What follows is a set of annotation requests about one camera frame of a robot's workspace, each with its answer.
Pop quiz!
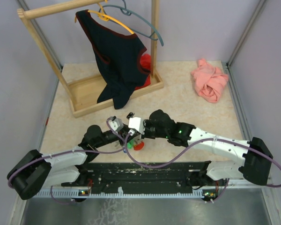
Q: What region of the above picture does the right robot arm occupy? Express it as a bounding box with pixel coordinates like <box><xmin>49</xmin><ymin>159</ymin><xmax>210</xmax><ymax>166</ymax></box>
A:
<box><xmin>140</xmin><ymin>110</ymin><xmax>273</xmax><ymax>186</ymax></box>

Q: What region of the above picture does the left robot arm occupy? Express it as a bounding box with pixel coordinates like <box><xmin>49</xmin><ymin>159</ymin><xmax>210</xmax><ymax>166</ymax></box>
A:
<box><xmin>7</xmin><ymin>124</ymin><xmax>130</xmax><ymax>200</ymax></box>

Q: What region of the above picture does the green key tag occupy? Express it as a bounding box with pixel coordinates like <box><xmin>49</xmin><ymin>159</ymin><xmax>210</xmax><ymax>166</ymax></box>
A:
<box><xmin>127</xmin><ymin>141</ymin><xmax>134</xmax><ymax>149</ymax></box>

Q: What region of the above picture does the wooden clothes rack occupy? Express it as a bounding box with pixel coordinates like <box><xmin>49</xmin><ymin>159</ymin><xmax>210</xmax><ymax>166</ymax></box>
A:
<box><xmin>17</xmin><ymin>0</ymin><xmax>164</xmax><ymax>118</ymax></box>

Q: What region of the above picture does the pink cloth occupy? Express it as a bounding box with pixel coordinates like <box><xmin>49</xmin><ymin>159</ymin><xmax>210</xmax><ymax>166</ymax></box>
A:
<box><xmin>190</xmin><ymin>59</ymin><xmax>229</xmax><ymax>104</ymax></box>

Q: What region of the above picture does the red cloth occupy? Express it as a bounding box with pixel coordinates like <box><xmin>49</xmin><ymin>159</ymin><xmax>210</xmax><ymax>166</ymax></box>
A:
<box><xmin>135</xmin><ymin>54</ymin><xmax>151</xmax><ymax>90</ymax></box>

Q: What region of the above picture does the dark navy tank top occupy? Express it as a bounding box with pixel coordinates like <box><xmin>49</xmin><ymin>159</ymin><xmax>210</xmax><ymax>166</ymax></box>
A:
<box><xmin>75</xmin><ymin>10</ymin><xmax>150</xmax><ymax>109</ymax></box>

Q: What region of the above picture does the grey-blue hanger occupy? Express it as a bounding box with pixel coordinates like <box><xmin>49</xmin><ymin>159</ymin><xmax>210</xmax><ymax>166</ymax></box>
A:
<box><xmin>98</xmin><ymin>0</ymin><xmax>164</xmax><ymax>46</ymax></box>

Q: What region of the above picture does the yellow hanger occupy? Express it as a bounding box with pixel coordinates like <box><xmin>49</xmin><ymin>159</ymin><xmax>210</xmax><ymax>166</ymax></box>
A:
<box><xmin>88</xmin><ymin>3</ymin><xmax>134</xmax><ymax>34</ymax></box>

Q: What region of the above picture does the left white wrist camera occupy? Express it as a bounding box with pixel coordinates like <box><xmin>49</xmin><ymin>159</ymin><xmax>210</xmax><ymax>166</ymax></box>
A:
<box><xmin>108</xmin><ymin>116</ymin><xmax>124</xmax><ymax>132</ymax></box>

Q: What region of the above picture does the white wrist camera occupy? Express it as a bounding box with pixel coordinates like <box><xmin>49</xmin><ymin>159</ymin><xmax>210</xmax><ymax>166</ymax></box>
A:
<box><xmin>128</xmin><ymin>117</ymin><xmax>145</xmax><ymax>135</ymax></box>
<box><xmin>108</xmin><ymin>116</ymin><xmax>124</xmax><ymax>132</ymax></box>

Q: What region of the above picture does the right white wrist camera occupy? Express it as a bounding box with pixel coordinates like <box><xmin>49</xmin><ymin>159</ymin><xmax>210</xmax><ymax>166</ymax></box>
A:
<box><xmin>128</xmin><ymin>117</ymin><xmax>145</xmax><ymax>135</ymax></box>

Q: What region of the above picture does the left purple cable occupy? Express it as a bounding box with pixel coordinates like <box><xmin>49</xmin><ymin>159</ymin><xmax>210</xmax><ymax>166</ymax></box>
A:
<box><xmin>8</xmin><ymin>116</ymin><xmax>127</xmax><ymax>205</ymax></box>

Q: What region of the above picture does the purple cable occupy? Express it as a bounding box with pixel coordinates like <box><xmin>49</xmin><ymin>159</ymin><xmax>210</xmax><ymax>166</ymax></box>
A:
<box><xmin>124</xmin><ymin>131</ymin><xmax>281</xmax><ymax>203</ymax></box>
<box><xmin>8</xmin><ymin>116</ymin><xmax>127</xmax><ymax>205</ymax></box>

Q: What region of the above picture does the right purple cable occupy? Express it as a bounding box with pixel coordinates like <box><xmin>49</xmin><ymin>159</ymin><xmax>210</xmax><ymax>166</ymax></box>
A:
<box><xmin>124</xmin><ymin>131</ymin><xmax>281</xmax><ymax>203</ymax></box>

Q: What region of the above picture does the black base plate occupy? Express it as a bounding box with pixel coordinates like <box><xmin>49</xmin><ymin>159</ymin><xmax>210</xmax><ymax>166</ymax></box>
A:
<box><xmin>56</xmin><ymin>161</ymin><xmax>227</xmax><ymax>195</ymax></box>

